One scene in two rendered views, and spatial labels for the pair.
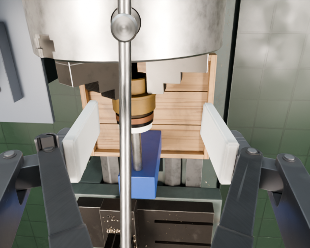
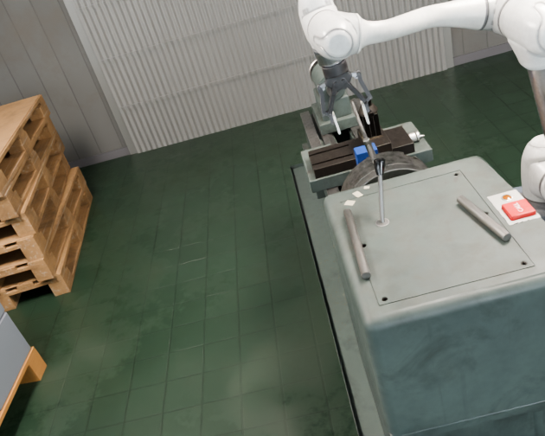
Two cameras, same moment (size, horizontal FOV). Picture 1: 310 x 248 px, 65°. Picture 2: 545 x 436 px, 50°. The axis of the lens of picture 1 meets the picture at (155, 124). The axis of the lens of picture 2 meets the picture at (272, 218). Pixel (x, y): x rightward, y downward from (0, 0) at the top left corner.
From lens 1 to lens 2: 1.72 m
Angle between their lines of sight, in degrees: 34
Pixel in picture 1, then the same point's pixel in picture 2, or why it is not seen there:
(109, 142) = not seen: hidden behind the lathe
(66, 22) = (397, 157)
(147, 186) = (359, 150)
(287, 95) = (246, 367)
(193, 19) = (353, 177)
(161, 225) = (347, 153)
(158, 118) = not seen: hidden behind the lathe
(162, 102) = not seen: hidden behind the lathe
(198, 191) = (327, 184)
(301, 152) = (213, 320)
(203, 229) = (317, 161)
